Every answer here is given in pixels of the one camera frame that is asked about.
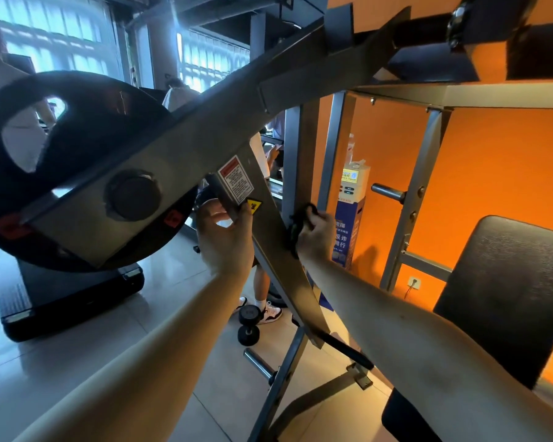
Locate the grey steel gym machine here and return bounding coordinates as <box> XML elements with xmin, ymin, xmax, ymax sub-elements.
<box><xmin>18</xmin><ymin>0</ymin><xmax>553</xmax><ymax>442</ymax></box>

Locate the chrome weight storage peg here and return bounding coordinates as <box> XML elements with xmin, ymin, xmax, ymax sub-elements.
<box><xmin>243</xmin><ymin>347</ymin><xmax>278</xmax><ymax>383</ymax></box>

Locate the person's left hand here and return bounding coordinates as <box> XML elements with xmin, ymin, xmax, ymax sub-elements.
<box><xmin>192</xmin><ymin>198</ymin><xmax>256</xmax><ymax>284</ymax></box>

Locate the large bright window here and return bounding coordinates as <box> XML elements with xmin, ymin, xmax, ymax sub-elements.
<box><xmin>0</xmin><ymin>0</ymin><xmax>125</xmax><ymax>79</ymax></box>
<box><xmin>177</xmin><ymin>30</ymin><xmax>252</xmax><ymax>93</ymax></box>

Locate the person's right hand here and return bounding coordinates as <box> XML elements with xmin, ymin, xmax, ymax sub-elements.
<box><xmin>295</xmin><ymin>209</ymin><xmax>339</xmax><ymax>269</ymax></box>

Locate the green cleaning cloth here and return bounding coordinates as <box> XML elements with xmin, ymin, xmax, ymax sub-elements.
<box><xmin>288</xmin><ymin>203</ymin><xmax>320</xmax><ymax>249</ymax></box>

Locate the person's left forearm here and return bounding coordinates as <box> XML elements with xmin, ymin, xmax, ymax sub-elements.
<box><xmin>14</xmin><ymin>269</ymin><xmax>250</xmax><ymax>442</ymax></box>

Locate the person's right forearm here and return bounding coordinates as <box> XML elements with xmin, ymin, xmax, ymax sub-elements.
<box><xmin>304</xmin><ymin>257</ymin><xmax>553</xmax><ymax>442</ymax></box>

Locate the dark blue stand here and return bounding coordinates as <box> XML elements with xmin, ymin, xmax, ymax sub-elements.
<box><xmin>318</xmin><ymin>198</ymin><xmax>365</xmax><ymax>312</ymax></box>

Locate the large black dumbbell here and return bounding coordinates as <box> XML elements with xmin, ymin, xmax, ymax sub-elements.
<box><xmin>237</xmin><ymin>303</ymin><xmax>264</xmax><ymax>347</ymax></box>

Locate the black treadmill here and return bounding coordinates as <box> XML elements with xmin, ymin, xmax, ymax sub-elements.
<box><xmin>0</xmin><ymin>239</ymin><xmax>146</xmax><ymax>343</ymax></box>

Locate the black rubber weight plate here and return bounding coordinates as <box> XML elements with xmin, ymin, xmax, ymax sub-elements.
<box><xmin>0</xmin><ymin>71</ymin><xmax>199</xmax><ymax>273</ymax></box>

